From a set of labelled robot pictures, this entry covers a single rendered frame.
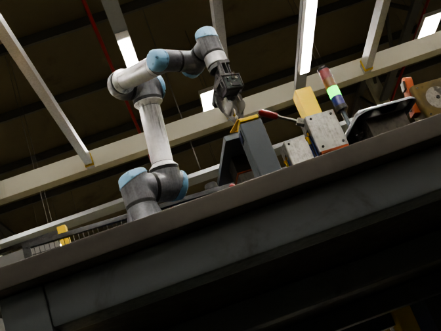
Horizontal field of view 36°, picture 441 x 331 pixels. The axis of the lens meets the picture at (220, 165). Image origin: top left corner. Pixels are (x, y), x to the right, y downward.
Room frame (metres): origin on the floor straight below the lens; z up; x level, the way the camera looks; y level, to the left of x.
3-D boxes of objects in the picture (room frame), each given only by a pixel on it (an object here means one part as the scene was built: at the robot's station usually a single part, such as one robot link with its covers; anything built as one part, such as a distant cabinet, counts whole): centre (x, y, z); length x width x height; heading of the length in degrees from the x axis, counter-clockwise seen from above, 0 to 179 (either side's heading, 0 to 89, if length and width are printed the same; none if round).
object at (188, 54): (2.04, -0.03, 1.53); 0.11 x 0.11 x 0.08; 39
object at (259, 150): (1.86, -0.12, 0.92); 0.08 x 0.08 x 0.44; 12
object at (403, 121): (1.80, -0.48, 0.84); 0.12 x 0.05 x 0.29; 102
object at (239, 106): (1.98, -0.13, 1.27); 0.06 x 0.03 x 0.09; 27
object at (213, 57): (1.98, -0.11, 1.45); 0.08 x 0.08 x 0.05
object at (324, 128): (1.80, -0.30, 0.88); 0.12 x 0.07 x 0.36; 102
